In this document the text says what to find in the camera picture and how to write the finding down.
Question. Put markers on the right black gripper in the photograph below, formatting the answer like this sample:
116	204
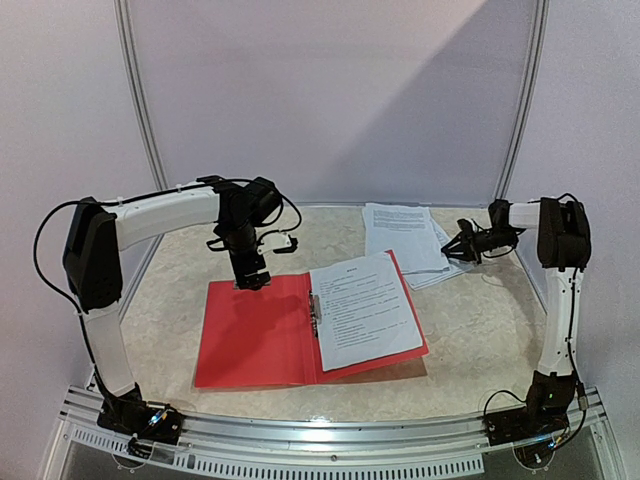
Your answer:
467	243

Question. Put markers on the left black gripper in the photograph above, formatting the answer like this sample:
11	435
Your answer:
242	268

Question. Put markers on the stack of printed papers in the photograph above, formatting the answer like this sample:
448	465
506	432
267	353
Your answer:
416	241

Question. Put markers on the red file folder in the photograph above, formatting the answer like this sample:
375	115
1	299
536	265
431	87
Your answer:
263	338

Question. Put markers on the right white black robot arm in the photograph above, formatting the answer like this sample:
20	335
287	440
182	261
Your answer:
563	250

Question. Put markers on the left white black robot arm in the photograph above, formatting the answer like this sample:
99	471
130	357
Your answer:
101	231

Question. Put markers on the metal clip folder spine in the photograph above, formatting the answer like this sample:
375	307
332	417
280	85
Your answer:
315	313

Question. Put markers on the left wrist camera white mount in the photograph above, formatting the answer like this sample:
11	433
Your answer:
277	242

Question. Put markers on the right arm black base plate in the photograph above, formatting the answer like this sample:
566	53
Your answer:
518	424

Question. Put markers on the aluminium front rail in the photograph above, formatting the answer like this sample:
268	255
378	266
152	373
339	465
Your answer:
219	447

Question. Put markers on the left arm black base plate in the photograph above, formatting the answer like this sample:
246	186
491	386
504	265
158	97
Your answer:
146	421

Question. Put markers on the right aluminium frame post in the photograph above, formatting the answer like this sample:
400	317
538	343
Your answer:
525	96

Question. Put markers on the aluminium frame post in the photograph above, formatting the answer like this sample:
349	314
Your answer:
525	96
124	22

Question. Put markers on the left aluminium frame post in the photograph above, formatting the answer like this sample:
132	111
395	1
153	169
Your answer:
124	22

